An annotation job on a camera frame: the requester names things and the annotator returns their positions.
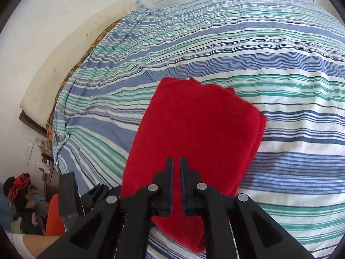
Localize blue green striped bed sheet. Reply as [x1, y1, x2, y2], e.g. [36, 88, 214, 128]
[51, 0, 345, 259]

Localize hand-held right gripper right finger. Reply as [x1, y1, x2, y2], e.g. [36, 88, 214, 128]
[180, 156, 316, 259]

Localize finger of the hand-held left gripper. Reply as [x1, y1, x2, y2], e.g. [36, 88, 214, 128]
[80, 183, 120, 218]

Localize person's left forearm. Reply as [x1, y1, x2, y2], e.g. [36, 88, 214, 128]
[22, 234, 64, 259]

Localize red sweater with white print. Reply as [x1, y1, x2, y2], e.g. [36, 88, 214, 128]
[120, 77, 268, 254]

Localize cluttered bedside table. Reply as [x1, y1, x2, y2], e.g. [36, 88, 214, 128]
[36, 137, 61, 186]

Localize cream padded headboard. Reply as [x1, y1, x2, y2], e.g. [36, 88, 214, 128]
[21, 1, 141, 130]

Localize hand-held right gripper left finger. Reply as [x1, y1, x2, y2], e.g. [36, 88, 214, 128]
[35, 158, 174, 259]

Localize pile of mixed clothes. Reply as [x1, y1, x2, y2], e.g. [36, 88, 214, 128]
[0, 173, 50, 235]

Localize orange patterned under sheet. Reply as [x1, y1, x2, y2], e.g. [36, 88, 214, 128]
[45, 17, 123, 154]

